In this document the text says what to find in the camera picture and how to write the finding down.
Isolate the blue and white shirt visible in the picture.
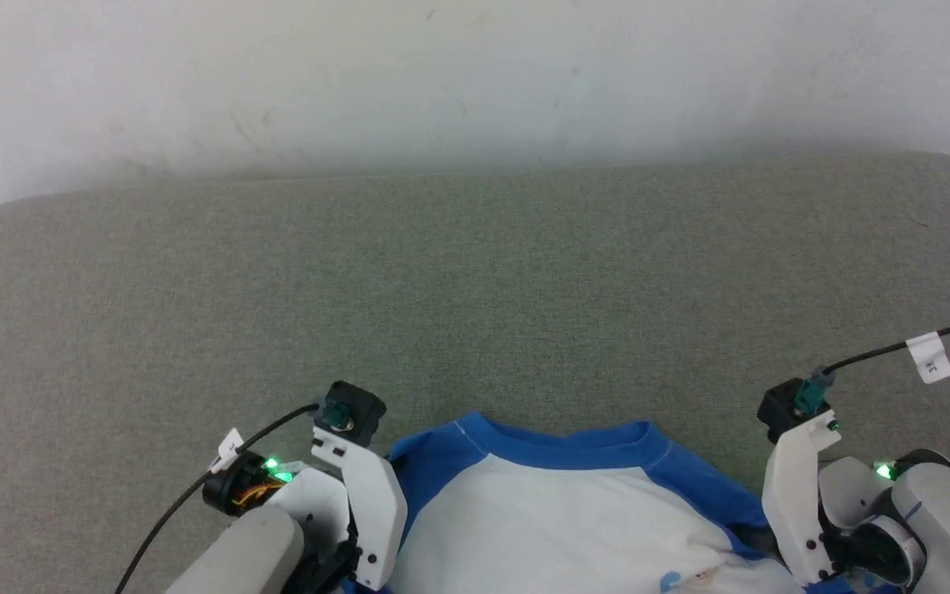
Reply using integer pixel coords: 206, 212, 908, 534
341, 412, 884, 594

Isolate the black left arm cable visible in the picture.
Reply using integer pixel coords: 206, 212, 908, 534
115, 403, 321, 594

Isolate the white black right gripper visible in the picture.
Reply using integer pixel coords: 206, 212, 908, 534
761, 408, 896, 587

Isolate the white paper cable label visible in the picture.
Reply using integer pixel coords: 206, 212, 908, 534
209, 428, 246, 474
905, 332, 950, 385

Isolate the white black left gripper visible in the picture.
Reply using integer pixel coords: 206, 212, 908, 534
269, 436, 408, 592

